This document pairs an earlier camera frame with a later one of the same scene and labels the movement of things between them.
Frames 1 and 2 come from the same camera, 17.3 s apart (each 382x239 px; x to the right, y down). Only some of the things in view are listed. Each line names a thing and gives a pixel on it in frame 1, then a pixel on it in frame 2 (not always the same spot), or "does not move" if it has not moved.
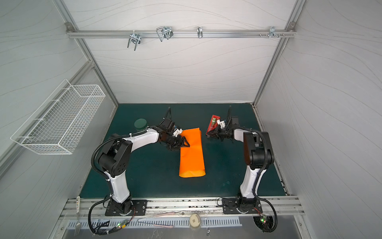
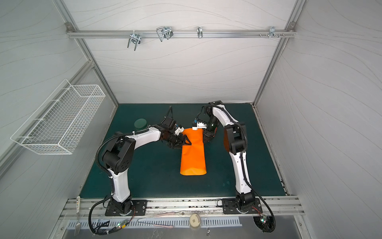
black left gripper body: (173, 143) does not move
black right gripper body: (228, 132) -> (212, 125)
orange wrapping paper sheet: (191, 158) does not move
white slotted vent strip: (224, 222) does not move
